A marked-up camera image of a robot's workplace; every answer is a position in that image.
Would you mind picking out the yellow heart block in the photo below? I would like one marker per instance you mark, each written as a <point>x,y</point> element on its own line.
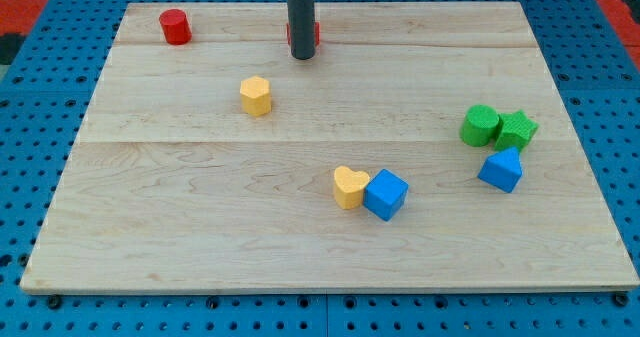
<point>349,187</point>

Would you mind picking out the blue cube block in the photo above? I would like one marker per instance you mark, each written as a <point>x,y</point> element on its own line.
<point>385,194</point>

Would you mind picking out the yellow hexagon block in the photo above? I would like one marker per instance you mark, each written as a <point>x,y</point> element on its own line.
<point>255,94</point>

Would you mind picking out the red block behind rod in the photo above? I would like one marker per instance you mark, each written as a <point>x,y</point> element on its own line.
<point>316,34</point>

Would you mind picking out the light wooden board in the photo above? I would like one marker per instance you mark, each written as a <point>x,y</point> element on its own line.
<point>171,188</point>

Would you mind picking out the green cylinder block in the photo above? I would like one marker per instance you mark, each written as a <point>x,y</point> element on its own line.
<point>479,125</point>

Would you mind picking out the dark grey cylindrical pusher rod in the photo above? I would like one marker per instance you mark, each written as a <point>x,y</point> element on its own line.
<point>301,21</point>

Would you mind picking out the blue triangular prism block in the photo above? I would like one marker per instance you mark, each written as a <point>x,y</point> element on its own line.
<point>502,170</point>

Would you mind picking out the red cylinder block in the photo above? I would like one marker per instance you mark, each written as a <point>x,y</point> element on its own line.
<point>175,26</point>

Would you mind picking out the green star block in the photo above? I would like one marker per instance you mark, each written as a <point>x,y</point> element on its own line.
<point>515,129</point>

